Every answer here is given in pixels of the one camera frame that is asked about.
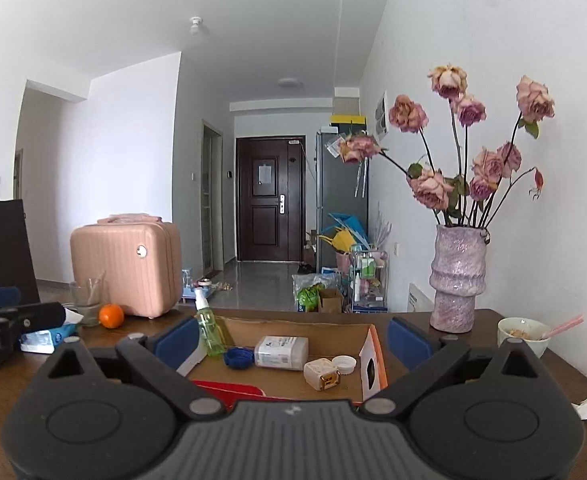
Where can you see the pale green bowl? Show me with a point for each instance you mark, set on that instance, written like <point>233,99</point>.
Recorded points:
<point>516,337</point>

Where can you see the dried pink rose bouquet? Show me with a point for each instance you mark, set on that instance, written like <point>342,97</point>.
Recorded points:
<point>431,187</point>

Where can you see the yellow plastic item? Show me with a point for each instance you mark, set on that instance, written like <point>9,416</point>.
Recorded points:
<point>341,242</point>

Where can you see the pale dried branches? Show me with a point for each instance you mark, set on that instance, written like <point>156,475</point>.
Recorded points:
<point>383,230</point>

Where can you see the small storage cart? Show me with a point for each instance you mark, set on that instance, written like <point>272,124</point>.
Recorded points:
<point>369,280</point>

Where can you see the clear glass cup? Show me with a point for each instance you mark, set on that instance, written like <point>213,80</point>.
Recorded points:
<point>87,300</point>

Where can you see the blue tissue pack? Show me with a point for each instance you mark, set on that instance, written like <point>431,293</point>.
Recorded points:
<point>48,340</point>

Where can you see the grey refrigerator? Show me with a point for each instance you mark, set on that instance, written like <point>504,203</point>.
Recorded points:
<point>341,195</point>

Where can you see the red cardboard box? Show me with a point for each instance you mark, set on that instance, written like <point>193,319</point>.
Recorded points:
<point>283,385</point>

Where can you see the ceiling sprinkler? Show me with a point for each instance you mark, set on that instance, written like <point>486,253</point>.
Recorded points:
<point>196,26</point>

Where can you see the paper note on refrigerator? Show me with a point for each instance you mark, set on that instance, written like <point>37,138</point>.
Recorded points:
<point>332,146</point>

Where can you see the black paper bag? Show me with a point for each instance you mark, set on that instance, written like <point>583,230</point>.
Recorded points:
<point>3,245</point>

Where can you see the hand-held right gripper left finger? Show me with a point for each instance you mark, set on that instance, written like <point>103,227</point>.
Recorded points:
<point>176,342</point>

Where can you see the white paper on door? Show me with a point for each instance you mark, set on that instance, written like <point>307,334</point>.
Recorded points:
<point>264,172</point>

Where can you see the pink suitcase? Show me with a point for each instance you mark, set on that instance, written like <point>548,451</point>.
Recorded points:
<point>123,265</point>

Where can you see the pink spoon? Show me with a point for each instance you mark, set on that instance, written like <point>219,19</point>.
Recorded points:
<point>566,325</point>

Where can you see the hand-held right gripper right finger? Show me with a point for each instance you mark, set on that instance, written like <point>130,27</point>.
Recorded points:
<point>408,342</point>

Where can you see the dark brown door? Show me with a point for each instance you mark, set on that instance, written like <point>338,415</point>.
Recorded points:
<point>268,220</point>

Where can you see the pink textured vase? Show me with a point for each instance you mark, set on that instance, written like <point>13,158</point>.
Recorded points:
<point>456,285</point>

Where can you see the glass side door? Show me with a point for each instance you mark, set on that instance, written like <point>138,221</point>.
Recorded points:
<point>211,200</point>

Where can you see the yellow and blue box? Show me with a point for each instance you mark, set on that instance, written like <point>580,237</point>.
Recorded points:
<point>347,122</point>

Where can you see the blue plastic item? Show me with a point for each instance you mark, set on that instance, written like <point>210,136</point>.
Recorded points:
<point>348,222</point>

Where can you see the open cardboard box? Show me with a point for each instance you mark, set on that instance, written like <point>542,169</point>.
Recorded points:
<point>331,301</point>

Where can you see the blue bottle cap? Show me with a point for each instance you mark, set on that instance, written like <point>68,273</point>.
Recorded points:
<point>238,358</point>

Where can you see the orange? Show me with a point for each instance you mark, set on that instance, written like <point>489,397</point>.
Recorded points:
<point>111,316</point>

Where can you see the beige charger block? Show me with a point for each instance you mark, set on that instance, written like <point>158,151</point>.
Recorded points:
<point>321,374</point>

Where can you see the green plastic bag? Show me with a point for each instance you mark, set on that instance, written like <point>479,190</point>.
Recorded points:
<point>311,297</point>

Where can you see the green spray bottle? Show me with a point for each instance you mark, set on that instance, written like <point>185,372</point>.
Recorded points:
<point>211,332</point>

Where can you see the white bottle cap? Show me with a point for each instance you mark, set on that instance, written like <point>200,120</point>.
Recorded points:
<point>344,364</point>

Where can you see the white plastic bottle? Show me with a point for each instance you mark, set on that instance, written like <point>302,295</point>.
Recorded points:
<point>281,353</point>

